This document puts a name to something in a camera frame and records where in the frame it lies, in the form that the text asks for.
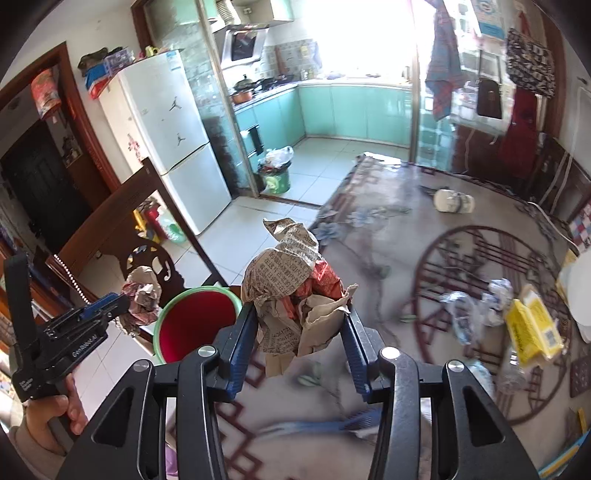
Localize red fire extinguisher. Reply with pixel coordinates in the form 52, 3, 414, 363
145, 208, 162, 243

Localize plaid hanging cloth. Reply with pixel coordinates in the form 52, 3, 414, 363
425, 0, 464, 121

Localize dark green bag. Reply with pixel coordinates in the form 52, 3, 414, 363
78, 46, 125, 77

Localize red hanging decoration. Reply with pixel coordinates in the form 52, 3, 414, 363
30, 69, 62, 121

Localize small paper wad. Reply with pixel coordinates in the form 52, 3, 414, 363
117, 267, 163, 335

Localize person's left hand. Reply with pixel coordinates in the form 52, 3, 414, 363
18, 375, 89, 457

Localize white cable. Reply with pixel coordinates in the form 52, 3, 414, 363
522, 148, 583, 252

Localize range hood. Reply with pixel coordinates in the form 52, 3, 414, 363
221, 25, 271, 70

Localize green plastic bottle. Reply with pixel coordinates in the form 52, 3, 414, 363
159, 216, 188, 244

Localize dark red coaster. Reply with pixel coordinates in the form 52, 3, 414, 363
570, 355, 591, 398

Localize carved wooden chair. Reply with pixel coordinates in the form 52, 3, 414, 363
46, 157, 241, 333

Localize dark wooden chair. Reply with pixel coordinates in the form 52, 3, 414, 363
526, 134, 583, 222

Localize white plastic bag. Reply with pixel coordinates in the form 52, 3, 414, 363
259, 145, 295, 171

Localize green kitchen waste bin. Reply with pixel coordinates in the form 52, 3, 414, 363
257, 164, 293, 195

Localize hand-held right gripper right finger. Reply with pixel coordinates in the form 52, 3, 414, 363
342, 307, 541, 480

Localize black handbag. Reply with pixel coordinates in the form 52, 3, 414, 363
475, 50, 504, 118

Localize brown newspaper ball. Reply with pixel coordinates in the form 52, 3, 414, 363
243, 217, 358, 377

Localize wooden cutting board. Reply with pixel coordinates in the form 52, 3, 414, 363
276, 46, 296, 75

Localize red hanging garment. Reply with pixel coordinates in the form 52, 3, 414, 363
498, 88, 539, 181

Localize crumpled clear plastic wrapper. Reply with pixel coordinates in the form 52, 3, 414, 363
482, 278, 514, 326
462, 355, 527, 402
438, 291, 485, 344

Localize white refrigerator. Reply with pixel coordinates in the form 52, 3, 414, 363
99, 50, 232, 237

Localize black and white patterned bag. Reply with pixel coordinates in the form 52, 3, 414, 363
505, 28, 555, 99

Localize white bead string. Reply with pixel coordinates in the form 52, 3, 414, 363
53, 254, 89, 304

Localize red bucket with green rim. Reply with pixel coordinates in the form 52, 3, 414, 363
152, 286, 243, 365

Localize blue and red box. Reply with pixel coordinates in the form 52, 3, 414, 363
84, 62, 116, 100

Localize yellow cardboard box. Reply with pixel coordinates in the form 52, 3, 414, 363
504, 284, 565, 367

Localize white round dish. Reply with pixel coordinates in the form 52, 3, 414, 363
561, 251, 591, 342

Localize person's left forearm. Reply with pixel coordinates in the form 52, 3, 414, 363
7, 427, 70, 480

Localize yellow plastic container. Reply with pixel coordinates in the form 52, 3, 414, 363
133, 210, 155, 244

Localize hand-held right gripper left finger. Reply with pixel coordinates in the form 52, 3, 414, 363
55, 302, 259, 480

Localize floral printed tablecloth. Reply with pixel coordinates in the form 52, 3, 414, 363
166, 154, 591, 480

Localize clear plastic box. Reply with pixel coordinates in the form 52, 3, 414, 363
104, 48, 134, 70

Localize teal kitchen cabinets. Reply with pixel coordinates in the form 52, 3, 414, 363
233, 83, 414, 160

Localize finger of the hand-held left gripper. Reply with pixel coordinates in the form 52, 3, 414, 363
78, 292, 132, 322
42, 307, 124, 343

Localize white jar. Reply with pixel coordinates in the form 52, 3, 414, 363
433, 188, 475, 214

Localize blue and white wall calendar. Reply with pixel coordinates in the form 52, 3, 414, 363
475, 0, 506, 40

